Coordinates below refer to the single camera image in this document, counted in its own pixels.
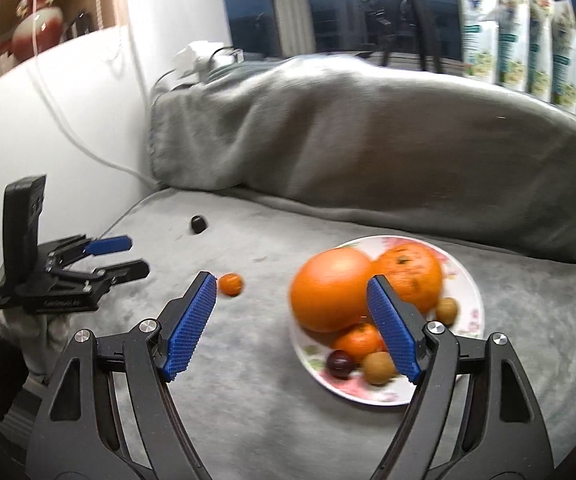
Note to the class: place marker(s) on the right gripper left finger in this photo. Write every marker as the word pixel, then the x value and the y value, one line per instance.
pixel 77 432

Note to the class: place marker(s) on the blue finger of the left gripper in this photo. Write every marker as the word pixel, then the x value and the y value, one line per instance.
pixel 109 245
pixel 124 272

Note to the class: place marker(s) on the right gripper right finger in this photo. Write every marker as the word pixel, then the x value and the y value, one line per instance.
pixel 502 434

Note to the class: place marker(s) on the dark plum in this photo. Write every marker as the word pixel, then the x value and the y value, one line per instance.
pixel 340 365
pixel 198 224

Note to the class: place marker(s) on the small kumquat orange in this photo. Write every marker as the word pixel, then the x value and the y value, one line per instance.
pixel 230 284

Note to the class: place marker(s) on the brown kiwi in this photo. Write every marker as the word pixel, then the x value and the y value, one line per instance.
pixel 447 311
pixel 378 368

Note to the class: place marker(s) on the mandarin orange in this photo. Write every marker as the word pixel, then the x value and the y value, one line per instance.
pixel 360 341

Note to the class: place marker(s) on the large rough orange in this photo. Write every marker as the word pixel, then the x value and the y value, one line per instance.
pixel 414 273

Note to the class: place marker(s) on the large smooth orange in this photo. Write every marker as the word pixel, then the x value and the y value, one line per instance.
pixel 329 292

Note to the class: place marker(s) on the left white gloved hand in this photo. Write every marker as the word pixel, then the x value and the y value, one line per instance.
pixel 41 339

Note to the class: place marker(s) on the floral white plate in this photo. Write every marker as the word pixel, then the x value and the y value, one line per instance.
pixel 398 319

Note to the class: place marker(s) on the grey fleece blanket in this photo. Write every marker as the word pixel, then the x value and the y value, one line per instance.
pixel 286 160

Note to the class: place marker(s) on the white power adapter device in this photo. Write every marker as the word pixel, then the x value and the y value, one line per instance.
pixel 201 57

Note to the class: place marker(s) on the dark bottles on shelf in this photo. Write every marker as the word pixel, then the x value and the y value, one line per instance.
pixel 83 24

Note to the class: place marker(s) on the red white vase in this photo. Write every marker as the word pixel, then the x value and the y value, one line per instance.
pixel 39 28

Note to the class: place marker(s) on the refill pouch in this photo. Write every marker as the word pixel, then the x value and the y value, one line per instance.
pixel 563 28
pixel 514 29
pixel 479 39
pixel 540 54

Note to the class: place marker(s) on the black tracking camera box left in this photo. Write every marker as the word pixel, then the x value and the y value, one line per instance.
pixel 22 207

